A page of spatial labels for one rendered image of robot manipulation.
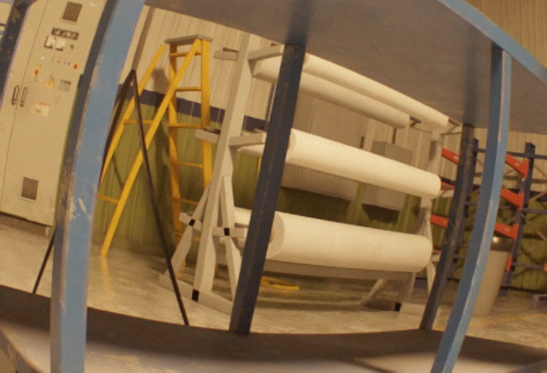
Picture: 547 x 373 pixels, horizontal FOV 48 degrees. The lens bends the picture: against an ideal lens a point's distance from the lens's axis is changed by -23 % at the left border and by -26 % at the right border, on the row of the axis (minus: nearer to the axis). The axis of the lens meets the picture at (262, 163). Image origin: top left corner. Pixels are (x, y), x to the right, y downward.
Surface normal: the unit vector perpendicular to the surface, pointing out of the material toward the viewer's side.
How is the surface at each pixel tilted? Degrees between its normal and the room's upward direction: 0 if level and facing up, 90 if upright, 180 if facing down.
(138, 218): 90
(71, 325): 90
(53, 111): 90
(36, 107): 90
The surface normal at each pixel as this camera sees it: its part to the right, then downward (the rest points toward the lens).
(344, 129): 0.60, 0.07
